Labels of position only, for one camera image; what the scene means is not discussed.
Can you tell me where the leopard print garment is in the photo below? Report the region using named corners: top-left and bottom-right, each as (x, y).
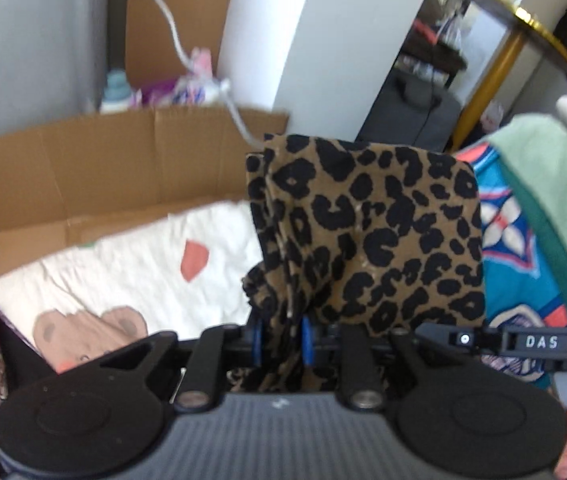
top-left (228, 136), bottom-right (486, 393)

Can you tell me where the mint green sleeve forearm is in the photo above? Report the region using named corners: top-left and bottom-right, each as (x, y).
top-left (489, 96), bottom-right (567, 302)

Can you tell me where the teal patterned garment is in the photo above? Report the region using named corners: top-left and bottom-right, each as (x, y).
top-left (455, 142), bottom-right (567, 391)

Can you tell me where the white cartoon print duvet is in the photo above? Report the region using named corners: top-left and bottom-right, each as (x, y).
top-left (0, 202), bottom-right (262, 373)

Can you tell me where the purple white plastic bag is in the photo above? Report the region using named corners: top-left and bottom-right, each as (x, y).
top-left (131, 48), bottom-right (229, 108)

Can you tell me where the brown cardboard sheet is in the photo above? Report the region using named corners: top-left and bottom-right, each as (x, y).
top-left (0, 0), bottom-right (290, 296)

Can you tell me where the gold leg round table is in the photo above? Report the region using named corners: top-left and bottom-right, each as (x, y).
top-left (449, 0), bottom-right (567, 153)

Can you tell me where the white cable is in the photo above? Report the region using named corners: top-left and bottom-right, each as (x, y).
top-left (148, 0), bottom-right (269, 151)

